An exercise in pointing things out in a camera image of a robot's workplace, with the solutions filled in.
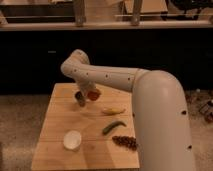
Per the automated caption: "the red apple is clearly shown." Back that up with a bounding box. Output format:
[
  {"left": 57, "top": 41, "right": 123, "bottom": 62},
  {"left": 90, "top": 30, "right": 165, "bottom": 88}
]
[{"left": 87, "top": 89, "right": 101, "bottom": 101}]

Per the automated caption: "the brown grape bunch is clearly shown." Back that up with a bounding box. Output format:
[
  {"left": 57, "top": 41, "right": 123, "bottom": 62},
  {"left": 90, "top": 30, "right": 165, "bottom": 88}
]
[{"left": 112, "top": 136, "right": 137, "bottom": 151}]

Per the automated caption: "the green cucumber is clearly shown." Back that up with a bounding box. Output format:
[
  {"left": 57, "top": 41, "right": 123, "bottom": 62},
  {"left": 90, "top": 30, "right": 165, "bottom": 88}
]
[{"left": 102, "top": 121, "right": 126, "bottom": 135}]

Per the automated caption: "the metal cup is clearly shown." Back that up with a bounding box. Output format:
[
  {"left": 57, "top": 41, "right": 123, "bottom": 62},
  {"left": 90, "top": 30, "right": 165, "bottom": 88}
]
[{"left": 75, "top": 91, "right": 86, "bottom": 107}]

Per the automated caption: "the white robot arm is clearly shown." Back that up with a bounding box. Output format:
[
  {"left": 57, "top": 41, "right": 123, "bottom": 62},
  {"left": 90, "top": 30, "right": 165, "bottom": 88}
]
[{"left": 60, "top": 49, "right": 197, "bottom": 171}]

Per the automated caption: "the white bowl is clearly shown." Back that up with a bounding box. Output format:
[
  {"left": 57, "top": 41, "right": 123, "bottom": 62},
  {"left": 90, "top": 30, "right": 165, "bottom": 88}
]
[{"left": 63, "top": 130, "right": 82, "bottom": 151}]

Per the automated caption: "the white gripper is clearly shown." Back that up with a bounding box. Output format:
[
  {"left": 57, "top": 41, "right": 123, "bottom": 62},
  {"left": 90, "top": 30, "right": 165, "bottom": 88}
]
[{"left": 77, "top": 81, "right": 96, "bottom": 99}]

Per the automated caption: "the wooden board table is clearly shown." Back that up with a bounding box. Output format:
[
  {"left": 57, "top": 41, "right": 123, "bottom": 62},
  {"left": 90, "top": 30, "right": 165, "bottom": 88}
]
[{"left": 31, "top": 83, "right": 139, "bottom": 171}]

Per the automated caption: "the yellow banana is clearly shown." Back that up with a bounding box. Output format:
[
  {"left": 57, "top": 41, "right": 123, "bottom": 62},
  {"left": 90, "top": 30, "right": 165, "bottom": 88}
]
[{"left": 101, "top": 108, "right": 126, "bottom": 115}]

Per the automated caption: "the wooden rail frame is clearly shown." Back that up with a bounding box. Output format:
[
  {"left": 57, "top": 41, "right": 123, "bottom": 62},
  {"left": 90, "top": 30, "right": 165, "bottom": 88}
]
[{"left": 0, "top": 0, "right": 213, "bottom": 31}]

